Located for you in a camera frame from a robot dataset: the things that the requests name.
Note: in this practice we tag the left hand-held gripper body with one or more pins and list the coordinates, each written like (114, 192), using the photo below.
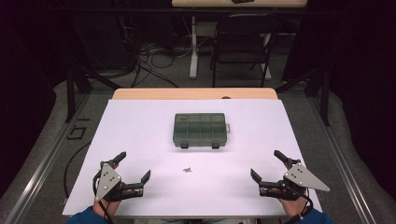
(107, 182)

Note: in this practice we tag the black folding chair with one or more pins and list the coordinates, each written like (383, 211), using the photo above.
(246, 24)

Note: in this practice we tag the black device on desk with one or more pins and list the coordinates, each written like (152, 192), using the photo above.
(243, 1)

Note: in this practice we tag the person's right hand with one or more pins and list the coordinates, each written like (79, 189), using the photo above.
(294, 207)

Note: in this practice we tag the wooden desk with white legs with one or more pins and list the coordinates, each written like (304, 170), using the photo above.
(202, 3)

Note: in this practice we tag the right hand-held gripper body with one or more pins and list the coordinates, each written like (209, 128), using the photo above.
(299, 177)

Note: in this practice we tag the white table mat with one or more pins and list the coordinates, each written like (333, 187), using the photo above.
(218, 193)

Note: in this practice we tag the black metal stand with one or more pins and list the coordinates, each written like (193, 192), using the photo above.
(70, 99)
(325, 102)

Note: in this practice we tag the aluminium floor rail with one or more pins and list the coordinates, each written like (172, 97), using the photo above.
(342, 161)
(46, 158)

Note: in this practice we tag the person's left hand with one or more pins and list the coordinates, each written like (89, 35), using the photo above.
(112, 207)

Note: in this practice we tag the grey clear plastic compartment box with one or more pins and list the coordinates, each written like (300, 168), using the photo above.
(199, 130)

